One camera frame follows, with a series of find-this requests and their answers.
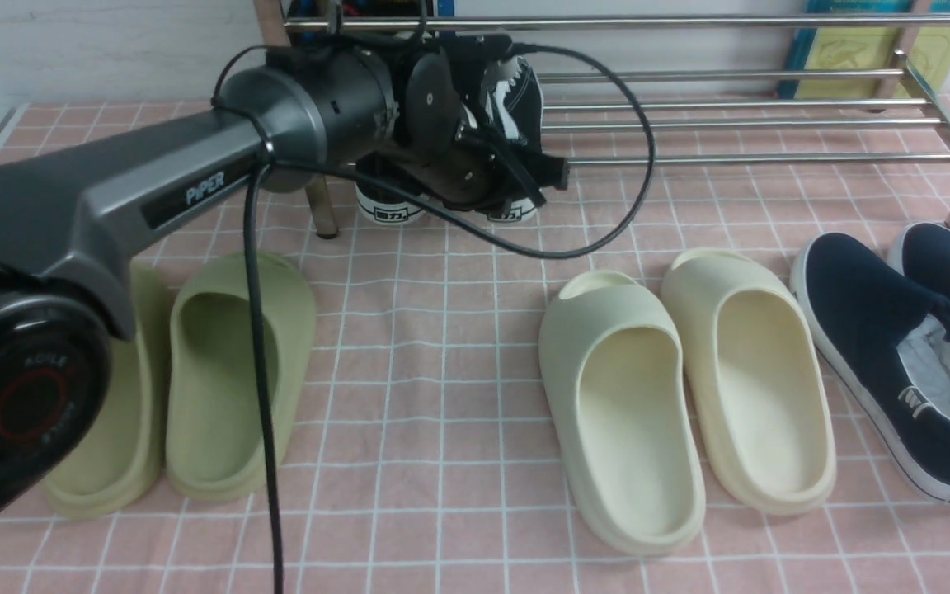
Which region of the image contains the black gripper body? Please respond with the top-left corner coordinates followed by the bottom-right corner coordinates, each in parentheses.
top-left (384, 34), bottom-right (515, 207)

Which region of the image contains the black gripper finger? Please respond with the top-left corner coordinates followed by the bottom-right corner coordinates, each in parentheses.
top-left (463, 132), bottom-right (570, 207)

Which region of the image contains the black canvas sneaker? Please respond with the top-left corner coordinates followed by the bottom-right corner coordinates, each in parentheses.
top-left (487, 56), bottom-right (544, 179)
top-left (355, 154), bottom-right (425, 226)

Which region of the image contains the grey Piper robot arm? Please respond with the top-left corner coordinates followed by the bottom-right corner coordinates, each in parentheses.
top-left (0, 35), bottom-right (570, 512)

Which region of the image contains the metal shoe rack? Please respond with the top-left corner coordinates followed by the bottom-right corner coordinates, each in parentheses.
top-left (252, 0), bottom-right (950, 241)

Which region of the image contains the left navy slip-on shoe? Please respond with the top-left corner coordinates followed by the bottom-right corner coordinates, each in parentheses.
top-left (789, 233), bottom-right (950, 502)

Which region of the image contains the black image processing book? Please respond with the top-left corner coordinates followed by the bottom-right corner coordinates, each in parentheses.
top-left (285, 1), bottom-right (454, 27)

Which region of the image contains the left cream foam slide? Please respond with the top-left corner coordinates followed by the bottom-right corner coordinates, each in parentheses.
top-left (538, 270), bottom-right (706, 556)

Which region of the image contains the cream foam slide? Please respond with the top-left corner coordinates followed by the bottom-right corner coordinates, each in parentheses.
top-left (661, 248), bottom-right (837, 516)
top-left (538, 270), bottom-right (706, 556)

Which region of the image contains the pink checked tablecloth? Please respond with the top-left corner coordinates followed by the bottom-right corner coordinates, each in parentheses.
top-left (0, 101), bottom-right (950, 593)

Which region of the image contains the right cream foam slide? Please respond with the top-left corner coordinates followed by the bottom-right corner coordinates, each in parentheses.
top-left (661, 248), bottom-right (837, 516)

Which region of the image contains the right green foam slide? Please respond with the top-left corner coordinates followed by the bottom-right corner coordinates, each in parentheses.
top-left (166, 252), bottom-right (317, 502)

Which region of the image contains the green foam slide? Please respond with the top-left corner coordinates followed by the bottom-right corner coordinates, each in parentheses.
top-left (166, 252), bottom-right (317, 502)
top-left (41, 261), bottom-right (172, 520)

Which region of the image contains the teal and yellow book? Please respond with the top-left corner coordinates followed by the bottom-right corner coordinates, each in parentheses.
top-left (776, 1), bottom-right (950, 99)

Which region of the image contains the left green foam slide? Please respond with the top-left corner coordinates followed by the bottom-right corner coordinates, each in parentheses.
top-left (41, 261), bottom-right (172, 520)

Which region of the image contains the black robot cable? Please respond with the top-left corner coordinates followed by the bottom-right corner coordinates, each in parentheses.
top-left (211, 0), bottom-right (657, 594)

